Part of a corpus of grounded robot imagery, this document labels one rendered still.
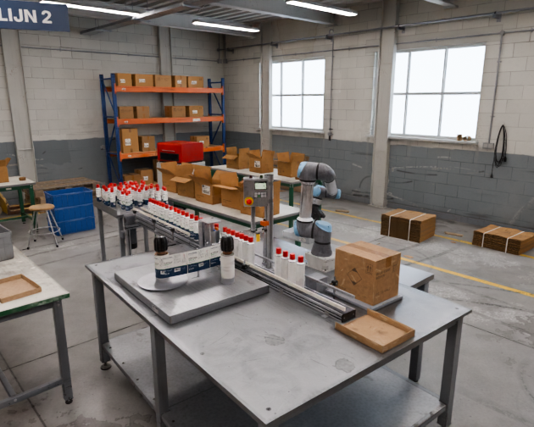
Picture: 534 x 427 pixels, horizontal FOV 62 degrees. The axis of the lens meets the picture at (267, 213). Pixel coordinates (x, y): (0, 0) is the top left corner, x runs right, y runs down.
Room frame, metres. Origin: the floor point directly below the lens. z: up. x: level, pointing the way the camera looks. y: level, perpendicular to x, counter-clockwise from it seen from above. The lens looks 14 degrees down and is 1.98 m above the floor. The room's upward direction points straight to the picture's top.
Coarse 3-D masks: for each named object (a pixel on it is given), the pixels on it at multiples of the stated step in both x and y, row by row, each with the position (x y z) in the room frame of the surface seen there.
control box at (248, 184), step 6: (246, 180) 2.93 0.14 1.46; (252, 180) 2.94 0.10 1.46; (258, 180) 2.94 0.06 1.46; (264, 180) 2.94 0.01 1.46; (246, 186) 2.93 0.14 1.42; (252, 186) 2.94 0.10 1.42; (246, 192) 2.93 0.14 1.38; (252, 192) 2.94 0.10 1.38; (246, 198) 2.93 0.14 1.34; (252, 198) 2.94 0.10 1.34; (258, 198) 2.94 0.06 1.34; (264, 198) 2.94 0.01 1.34; (246, 204) 2.93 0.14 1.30; (252, 204) 2.94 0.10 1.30; (258, 204) 2.94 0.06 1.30; (264, 204) 2.94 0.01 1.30
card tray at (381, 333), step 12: (372, 312) 2.24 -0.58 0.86; (336, 324) 2.10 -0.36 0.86; (348, 324) 2.14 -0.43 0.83; (360, 324) 2.14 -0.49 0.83; (372, 324) 2.14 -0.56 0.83; (384, 324) 2.14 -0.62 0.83; (396, 324) 2.12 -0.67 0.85; (360, 336) 1.98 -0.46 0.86; (372, 336) 2.02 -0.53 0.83; (384, 336) 2.02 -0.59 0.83; (396, 336) 2.02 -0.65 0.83; (408, 336) 2.00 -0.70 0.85; (384, 348) 1.88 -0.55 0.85
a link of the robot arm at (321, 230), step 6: (318, 222) 3.02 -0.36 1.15; (324, 222) 3.05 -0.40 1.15; (312, 228) 3.01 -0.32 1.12; (318, 228) 2.99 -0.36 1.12; (324, 228) 2.97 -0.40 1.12; (330, 228) 2.99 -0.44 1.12; (312, 234) 3.00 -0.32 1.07; (318, 234) 2.98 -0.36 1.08; (324, 234) 2.97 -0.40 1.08; (330, 234) 2.99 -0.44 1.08; (318, 240) 2.99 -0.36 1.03; (324, 240) 2.97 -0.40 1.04; (330, 240) 3.00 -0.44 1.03
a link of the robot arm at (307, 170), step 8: (304, 168) 3.02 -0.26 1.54; (312, 168) 3.01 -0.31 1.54; (304, 176) 3.02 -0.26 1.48; (312, 176) 3.01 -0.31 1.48; (304, 184) 3.03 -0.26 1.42; (312, 184) 3.04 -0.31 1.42; (304, 192) 3.03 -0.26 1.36; (312, 192) 3.05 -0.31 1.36; (304, 200) 3.03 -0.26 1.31; (312, 200) 3.06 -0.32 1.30; (304, 208) 3.03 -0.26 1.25; (304, 216) 3.03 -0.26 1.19; (296, 224) 3.05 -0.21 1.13; (304, 224) 3.02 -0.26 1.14; (312, 224) 3.03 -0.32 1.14; (296, 232) 3.04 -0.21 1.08; (304, 232) 3.02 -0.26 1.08
